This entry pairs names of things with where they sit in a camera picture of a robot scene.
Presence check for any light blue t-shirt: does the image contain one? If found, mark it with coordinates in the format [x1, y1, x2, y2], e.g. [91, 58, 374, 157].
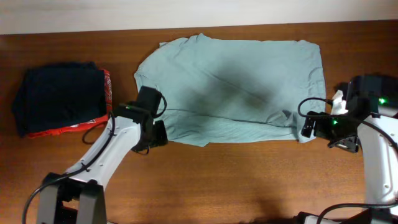
[134, 34, 326, 146]

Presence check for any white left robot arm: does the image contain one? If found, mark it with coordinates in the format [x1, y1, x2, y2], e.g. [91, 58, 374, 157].
[34, 103, 168, 223]

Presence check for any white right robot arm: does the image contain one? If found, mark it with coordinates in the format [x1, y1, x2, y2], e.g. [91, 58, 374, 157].
[295, 74, 397, 224]

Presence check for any black garment at right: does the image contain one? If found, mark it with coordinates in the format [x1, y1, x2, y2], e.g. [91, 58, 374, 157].
[334, 82, 351, 101]

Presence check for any folded red shirt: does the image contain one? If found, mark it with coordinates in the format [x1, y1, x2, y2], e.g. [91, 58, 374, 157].
[24, 68, 115, 139]

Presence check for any folded navy blue shirt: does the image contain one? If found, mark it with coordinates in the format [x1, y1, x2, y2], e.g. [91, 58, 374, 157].
[11, 62, 107, 138]

